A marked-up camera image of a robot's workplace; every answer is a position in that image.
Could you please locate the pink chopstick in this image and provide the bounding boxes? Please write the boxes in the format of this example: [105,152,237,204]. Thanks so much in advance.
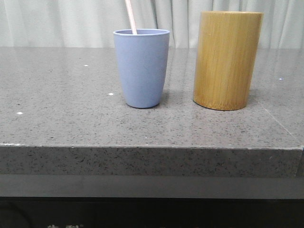
[124,0,137,35]

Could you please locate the dark cabinet under counter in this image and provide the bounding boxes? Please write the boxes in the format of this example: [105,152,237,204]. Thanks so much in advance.
[0,197,304,228]

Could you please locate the blue plastic cup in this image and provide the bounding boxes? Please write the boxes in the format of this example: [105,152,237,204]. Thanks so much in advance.
[114,29,170,108]

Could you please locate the bamboo cylinder holder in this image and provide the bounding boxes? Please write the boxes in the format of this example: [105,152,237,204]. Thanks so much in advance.
[193,11,263,111]

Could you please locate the pale green curtain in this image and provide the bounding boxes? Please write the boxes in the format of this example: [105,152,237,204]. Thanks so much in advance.
[0,0,304,48]

